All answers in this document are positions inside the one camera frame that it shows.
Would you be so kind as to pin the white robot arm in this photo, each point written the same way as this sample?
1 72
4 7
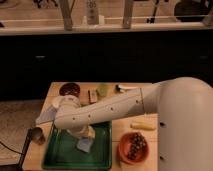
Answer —
185 116

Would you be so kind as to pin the dark red bowl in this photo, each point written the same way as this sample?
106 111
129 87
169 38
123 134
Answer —
70 89

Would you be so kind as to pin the green plastic tray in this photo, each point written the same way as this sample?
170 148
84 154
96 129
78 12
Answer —
62 154

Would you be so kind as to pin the green cup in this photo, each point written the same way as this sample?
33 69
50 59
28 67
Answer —
102 90

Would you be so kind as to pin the orange bowl with grapes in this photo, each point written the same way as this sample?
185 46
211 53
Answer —
133 148

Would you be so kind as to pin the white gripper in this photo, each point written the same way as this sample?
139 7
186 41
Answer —
79 132

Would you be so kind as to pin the brown wooden block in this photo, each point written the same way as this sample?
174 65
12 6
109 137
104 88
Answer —
92 96

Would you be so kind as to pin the grey cloth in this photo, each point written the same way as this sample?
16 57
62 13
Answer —
47 115

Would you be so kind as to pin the white plate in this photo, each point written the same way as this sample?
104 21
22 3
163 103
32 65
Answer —
57 101

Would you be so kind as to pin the wooden shelf post right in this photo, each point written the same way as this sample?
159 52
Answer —
127 15

